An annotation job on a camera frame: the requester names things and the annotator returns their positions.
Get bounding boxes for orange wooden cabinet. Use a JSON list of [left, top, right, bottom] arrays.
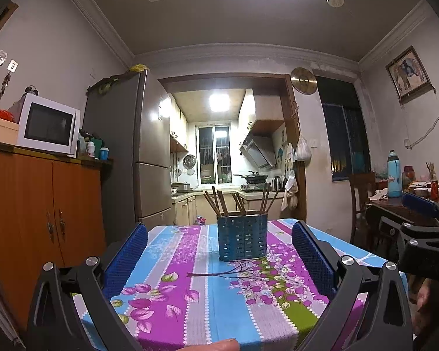
[[0, 142, 112, 331]]

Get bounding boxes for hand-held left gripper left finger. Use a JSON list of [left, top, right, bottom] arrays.
[[26, 222, 149, 351]]

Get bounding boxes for beige wall cabinet row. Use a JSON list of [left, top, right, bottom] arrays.
[[169, 95, 189, 153]]

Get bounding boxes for brown three-door refrigerator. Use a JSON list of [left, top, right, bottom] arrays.
[[83, 69, 172, 227]]

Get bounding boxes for framed elephant picture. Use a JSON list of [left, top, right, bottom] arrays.
[[385, 46, 434, 103]]

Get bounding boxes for white wall cable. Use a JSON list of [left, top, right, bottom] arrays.
[[404, 80, 439, 150]]

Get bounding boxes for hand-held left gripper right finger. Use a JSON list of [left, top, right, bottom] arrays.
[[292, 220, 414, 351]]

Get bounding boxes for white hanging plastic bag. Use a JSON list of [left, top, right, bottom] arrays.
[[294, 135, 312, 162]]

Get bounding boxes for beige kitchen base cabinets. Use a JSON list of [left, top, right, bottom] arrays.
[[172, 190, 288, 225]]

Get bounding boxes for blue thermos bottle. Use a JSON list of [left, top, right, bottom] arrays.
[[387, 150, 403, 198]]

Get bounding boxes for white microwave oven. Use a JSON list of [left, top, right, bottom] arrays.
[[16, 92, 81, 157]]

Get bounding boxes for perforated metal utensil holder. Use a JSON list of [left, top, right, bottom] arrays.
[[217, 212, 268, 263]]

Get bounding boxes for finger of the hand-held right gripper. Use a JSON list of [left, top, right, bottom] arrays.
[[402, 192, 439, 224], [378, 216, 439, 260]]

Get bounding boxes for person's left hand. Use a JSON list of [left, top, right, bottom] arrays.
[[176, 338, 240, 351]]

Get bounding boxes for beige cabinet above hood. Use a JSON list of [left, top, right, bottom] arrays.
[[238, 91, 286, 136]]

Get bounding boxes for steel range hood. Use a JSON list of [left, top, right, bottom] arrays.
[[239, 135, 277, 171]]

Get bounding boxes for round brass wall plate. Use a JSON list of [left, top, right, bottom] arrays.
[[291, 67, 317, 95]]

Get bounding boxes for floral striped tablecloth table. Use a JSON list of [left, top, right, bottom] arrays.
[[73, 218, 408, 351]]

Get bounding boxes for black wok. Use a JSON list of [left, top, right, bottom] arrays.
[[233, 172, 269, 183]]

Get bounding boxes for person's right hand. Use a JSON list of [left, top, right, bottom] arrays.
[[417, 278, 438, 322]]

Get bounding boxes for bunch of wooden chopsticks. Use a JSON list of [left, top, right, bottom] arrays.
[[204, 186, 280, 217]]

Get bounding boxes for barred kitchen window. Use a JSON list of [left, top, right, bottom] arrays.
[[197, 125, 231, 185]]

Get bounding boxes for feathered dreamcatcher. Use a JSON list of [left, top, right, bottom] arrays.
[[0, 71, 11, 105]]

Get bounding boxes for cluttered wooden side table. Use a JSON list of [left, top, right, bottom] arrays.
[[366, 190, 439, 260]]

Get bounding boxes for white storage box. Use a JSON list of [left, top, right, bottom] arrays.
[[0, 113, 20, 143]]

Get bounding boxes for hanging kitchen cloths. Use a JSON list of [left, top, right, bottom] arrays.
[[281, 170, 299, 212]]

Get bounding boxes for square kitchen ceiling light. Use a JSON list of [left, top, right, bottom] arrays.
[[208, 94, 230, 113]]

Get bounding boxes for dark wooden chair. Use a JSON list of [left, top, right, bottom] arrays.
[[349, 172, 377, 244]]

